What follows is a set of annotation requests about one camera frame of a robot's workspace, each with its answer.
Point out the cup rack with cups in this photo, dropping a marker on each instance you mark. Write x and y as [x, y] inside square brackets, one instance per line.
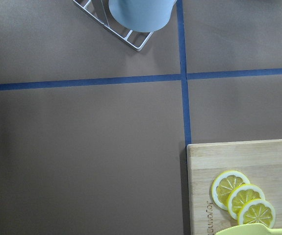
[98, 11]

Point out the blue cup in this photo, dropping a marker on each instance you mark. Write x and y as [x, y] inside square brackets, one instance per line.
[142, 15]

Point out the lemon slices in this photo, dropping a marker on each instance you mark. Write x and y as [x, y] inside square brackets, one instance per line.
[245, 202]

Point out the wooden cutting board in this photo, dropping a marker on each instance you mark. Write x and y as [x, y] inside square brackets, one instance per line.
[215, 169]

